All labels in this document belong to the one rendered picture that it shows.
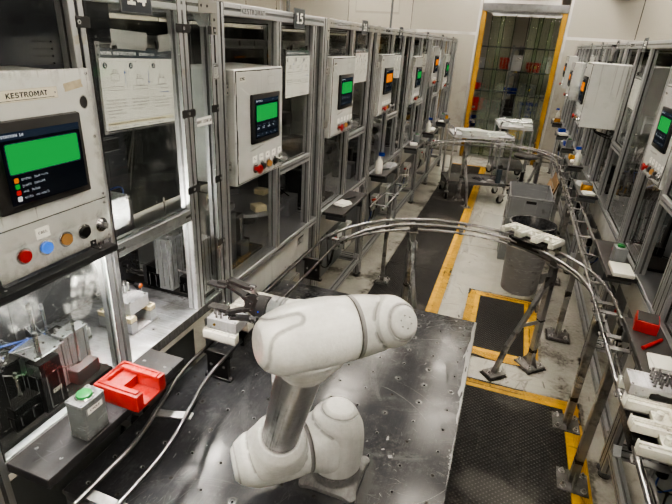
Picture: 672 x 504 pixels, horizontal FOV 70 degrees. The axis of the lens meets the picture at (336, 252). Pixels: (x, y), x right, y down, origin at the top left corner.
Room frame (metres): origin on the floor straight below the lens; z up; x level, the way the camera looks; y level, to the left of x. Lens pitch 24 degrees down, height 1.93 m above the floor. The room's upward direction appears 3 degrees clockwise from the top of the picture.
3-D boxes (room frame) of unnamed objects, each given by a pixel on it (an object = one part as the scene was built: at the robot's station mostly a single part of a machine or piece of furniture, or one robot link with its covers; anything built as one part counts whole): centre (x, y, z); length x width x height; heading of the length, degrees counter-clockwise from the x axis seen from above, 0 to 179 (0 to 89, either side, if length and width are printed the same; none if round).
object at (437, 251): (5.76, -1.35, 0.01); 5.85 x 0.59 x 0.01; 161
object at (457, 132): (6.59, -1.85, 0.48); 0.88 x 0.56 x 0.96; 89
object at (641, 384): (1.35, -1.09, 0.92); 0.13 x 0.10 x 0.09; 71
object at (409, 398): (1.53, 0.02, 0.66); 1.50 x 1.06 x 0.04; 161
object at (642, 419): (1.24, -1.06, 0.84); 0.37 x 0.14 x 0.10; 161
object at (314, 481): (1.13, -0.05, 0.71); 0.22 x 0.18 x 0.06; 161
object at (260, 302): (1.36, 0.24, 1.12); 0.09 x 0.07 x 0.08; 71
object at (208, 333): (1.71, 0.37, 0.84); 0.36 x 0.14 x 0.10; 161
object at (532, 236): (2.86, -1.23, 0.84); 0.37 x 0.14 x 0.10; 39
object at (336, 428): (1.11, -0.03, 0.85); 0.18 x 0.16 x 0.22; 114
